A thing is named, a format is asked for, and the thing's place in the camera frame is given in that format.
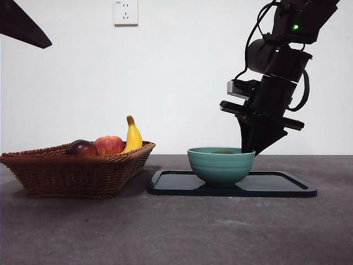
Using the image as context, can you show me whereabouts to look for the teal ceramic bowl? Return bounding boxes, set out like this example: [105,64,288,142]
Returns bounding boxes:
[187,147,256,188]

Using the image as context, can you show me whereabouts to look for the black rectangular tray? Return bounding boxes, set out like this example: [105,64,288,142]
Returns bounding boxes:
[146,169,318,198]

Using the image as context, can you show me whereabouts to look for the yellow banana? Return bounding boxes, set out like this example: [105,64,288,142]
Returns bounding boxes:
[121,115,143,154]

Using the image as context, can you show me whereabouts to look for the red and yellow apple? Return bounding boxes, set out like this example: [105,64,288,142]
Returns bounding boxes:
[93,135,125,157]

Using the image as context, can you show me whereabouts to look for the dark red plum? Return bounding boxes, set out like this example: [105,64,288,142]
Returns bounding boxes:
[65,139,99,157]

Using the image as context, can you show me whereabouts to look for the brown woven wicker basket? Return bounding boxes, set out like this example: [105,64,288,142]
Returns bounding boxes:
[0,141,156,199]

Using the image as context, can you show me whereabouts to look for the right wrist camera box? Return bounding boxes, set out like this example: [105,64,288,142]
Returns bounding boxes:
[227,79,259,100]

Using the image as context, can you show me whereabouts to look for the short black looped wrist cable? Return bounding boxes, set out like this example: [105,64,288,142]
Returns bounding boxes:
[286,67,310,112]

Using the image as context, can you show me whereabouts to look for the long black right arm cable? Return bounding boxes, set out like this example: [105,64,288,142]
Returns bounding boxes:
[233,0,279,86]

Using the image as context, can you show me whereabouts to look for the white wall power outlet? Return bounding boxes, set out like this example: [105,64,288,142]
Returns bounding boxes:
[114,0,139,27]

